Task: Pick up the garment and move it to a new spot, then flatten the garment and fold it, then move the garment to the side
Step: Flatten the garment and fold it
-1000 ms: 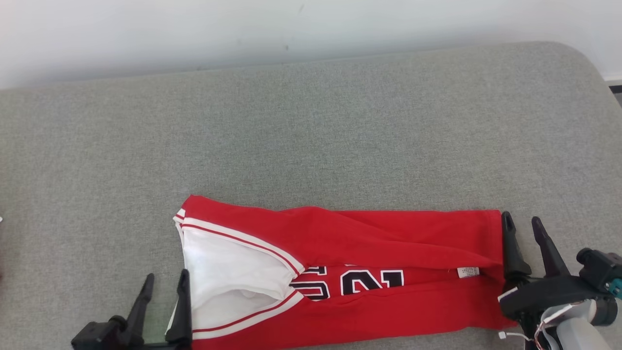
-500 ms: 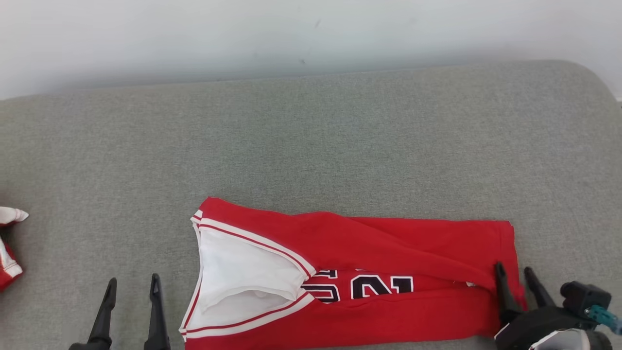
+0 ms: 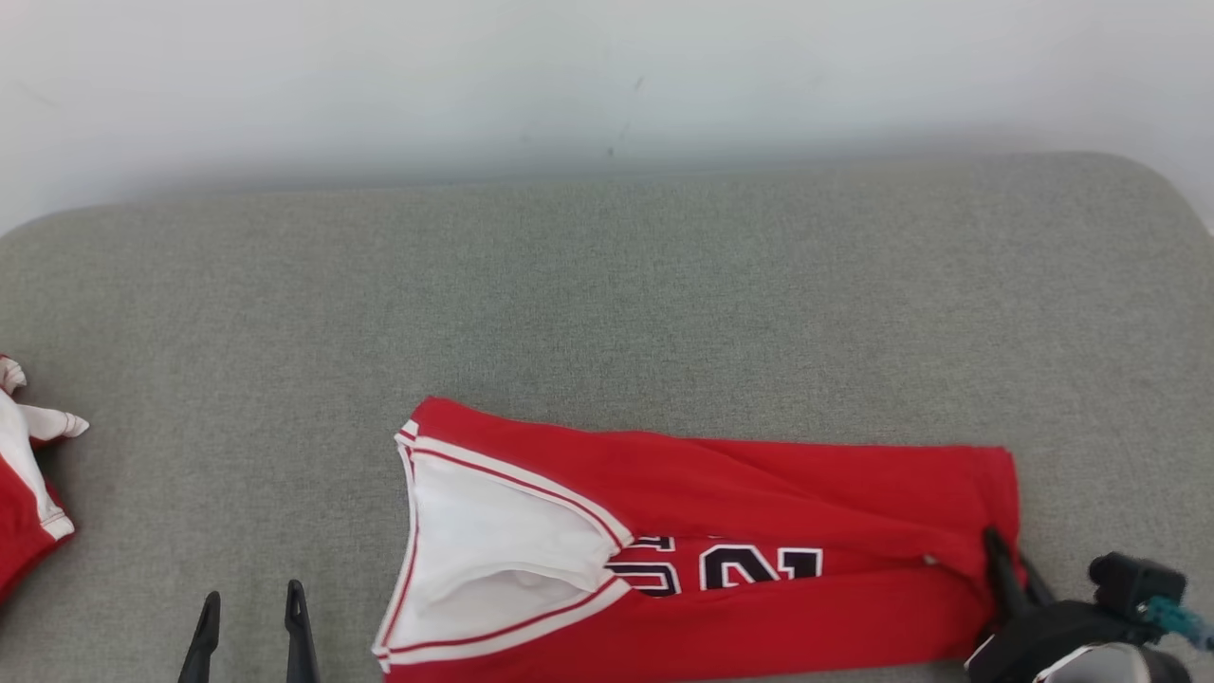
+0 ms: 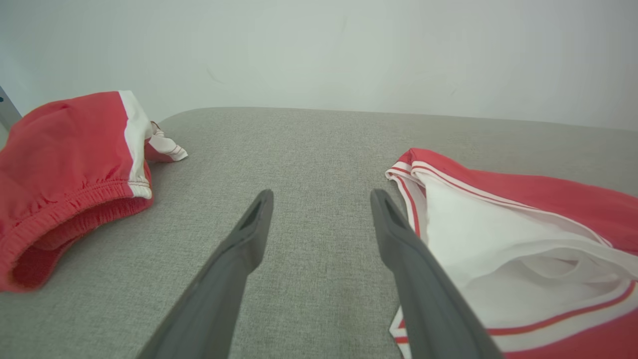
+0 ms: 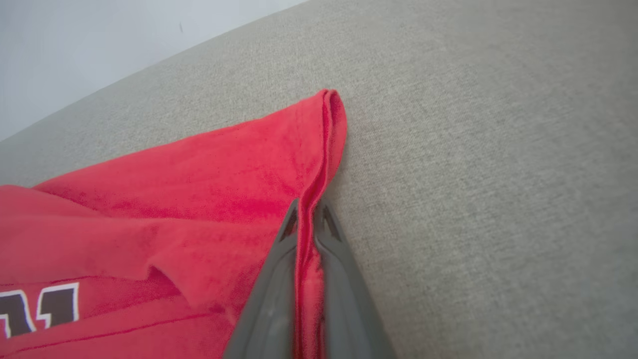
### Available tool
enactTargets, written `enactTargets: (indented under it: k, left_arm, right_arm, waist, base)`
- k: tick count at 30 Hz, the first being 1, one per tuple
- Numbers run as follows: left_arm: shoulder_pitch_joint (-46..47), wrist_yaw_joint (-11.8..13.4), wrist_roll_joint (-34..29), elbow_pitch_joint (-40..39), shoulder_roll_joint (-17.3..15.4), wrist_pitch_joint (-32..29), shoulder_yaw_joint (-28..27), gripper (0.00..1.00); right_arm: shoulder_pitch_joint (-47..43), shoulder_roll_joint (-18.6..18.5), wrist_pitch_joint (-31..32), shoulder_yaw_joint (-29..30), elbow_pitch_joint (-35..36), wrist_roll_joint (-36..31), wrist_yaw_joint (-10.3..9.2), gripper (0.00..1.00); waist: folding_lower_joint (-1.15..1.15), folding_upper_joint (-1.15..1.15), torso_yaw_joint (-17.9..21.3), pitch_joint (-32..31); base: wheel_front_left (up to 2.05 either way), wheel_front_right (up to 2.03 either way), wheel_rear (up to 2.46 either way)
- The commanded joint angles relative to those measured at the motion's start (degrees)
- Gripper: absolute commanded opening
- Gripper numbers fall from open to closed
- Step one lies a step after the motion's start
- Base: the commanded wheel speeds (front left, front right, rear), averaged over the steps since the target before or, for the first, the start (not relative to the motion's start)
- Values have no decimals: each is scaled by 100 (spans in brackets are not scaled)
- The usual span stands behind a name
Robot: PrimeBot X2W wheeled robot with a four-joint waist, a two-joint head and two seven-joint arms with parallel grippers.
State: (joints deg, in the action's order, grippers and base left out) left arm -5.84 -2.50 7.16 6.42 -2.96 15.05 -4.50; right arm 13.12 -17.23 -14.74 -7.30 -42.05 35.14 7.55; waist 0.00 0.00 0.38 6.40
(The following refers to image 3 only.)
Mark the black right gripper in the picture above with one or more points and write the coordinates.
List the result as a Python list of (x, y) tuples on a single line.
[(1034, 640)]

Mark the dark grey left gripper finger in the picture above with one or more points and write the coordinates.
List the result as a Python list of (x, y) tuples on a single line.
[(204, 640), (300, 636)]

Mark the red shorts with white stripe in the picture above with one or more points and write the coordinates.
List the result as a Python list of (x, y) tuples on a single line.
[(19, 531)]

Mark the red Bulls 23 jersey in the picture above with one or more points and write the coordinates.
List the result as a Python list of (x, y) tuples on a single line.
[(759, 493)]

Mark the grey fabric sofa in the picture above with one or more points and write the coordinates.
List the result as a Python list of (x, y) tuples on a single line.
[(569, 304)]

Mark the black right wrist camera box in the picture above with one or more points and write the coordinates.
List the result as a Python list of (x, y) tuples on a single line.
[(1133, 581)]

